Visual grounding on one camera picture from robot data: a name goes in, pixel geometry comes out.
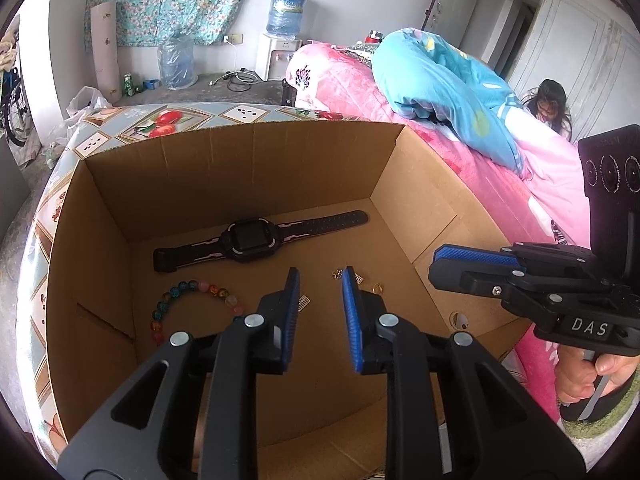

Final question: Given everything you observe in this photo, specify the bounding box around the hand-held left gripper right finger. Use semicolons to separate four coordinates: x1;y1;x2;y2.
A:
341;265;586;480

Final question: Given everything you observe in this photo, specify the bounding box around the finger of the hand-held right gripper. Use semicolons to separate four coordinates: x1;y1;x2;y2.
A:
433;242;596;281
428;262;596;319

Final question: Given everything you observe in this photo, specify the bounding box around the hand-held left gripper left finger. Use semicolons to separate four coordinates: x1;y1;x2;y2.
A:
57;266;301;480

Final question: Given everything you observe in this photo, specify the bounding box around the colourful beaded bracelet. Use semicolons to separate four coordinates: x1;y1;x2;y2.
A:
150;281;248;347

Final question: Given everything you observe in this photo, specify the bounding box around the brown cardboard box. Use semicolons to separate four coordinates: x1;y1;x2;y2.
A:
45;122;543;480

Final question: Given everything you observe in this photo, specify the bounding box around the person's right forearm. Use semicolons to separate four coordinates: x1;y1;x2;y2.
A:
559;370;640;456

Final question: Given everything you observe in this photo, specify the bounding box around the person's right hand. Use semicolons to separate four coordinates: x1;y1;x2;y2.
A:
554;344;640;407

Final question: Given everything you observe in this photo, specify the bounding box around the black wrist watch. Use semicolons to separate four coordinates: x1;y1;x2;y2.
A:
152;210;370;273

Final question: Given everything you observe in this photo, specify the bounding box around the blue quilt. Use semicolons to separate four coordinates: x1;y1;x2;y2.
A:
371;28;526;171

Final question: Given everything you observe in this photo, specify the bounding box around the white wardrobe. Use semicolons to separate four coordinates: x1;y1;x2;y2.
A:
505;0;640;133

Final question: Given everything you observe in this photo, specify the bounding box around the pink bed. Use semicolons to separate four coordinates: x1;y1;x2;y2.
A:
285;42;601;426

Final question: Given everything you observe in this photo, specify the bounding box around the fruit print tablecloth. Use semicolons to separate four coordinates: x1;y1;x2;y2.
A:
15;102;371;466

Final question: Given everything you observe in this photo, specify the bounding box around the white water dispenser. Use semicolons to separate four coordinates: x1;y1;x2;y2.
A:
255;32;302;82

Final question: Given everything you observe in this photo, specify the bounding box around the clear empty water jug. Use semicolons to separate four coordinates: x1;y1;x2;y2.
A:
158;30;197;91

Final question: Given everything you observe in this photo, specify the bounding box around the white plastic bag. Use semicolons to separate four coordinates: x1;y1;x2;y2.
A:
47;86;113;161

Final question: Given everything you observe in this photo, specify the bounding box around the blue water bottle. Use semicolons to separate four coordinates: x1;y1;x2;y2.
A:
265;0;308;39

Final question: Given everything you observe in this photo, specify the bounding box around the grey cabinet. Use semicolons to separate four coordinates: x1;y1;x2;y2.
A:
0;132;32;241

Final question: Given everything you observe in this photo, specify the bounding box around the wheelchair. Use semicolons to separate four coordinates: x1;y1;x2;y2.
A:
0;65;31;148

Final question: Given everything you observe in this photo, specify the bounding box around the pile of clothes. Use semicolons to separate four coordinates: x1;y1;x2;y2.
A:
0;30;21;73

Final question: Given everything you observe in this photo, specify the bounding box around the cable on floor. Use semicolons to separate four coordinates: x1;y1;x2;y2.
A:
210;67;261;92

